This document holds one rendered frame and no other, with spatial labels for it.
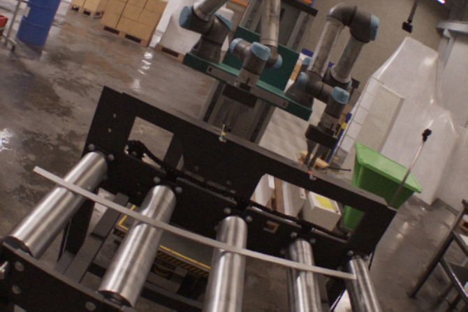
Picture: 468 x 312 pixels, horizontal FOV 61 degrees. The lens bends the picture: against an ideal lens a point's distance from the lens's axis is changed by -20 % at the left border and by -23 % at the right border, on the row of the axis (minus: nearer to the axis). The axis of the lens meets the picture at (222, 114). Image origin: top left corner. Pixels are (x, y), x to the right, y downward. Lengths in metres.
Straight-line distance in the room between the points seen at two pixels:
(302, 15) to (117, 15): 7.70
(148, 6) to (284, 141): 5.46
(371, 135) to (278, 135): 1.13
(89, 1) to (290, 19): 9.26
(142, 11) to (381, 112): 5.96
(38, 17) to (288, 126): 3.89
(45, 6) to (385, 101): 4.82
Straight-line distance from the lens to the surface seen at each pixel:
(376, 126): 5.40
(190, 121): 1.81
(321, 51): 1.99
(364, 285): 1.81
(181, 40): 9.89
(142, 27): 9.86
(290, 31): 2.51
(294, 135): 5.11
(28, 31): 6.91
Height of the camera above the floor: 1.65
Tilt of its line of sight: 13 degrees down
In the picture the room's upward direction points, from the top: 24 degrees clockwise
